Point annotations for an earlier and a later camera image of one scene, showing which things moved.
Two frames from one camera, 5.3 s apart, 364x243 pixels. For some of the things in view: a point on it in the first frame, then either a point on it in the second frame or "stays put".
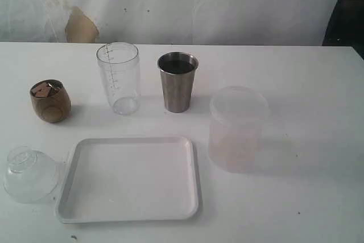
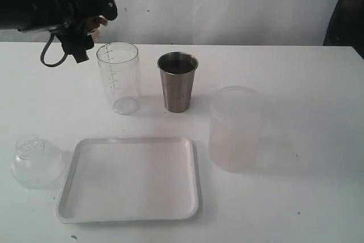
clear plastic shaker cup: [119, 62] stays put
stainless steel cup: [177, 70] stays put
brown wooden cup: [50, 100] to [92, 25]
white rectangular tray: [131, 180] stays put
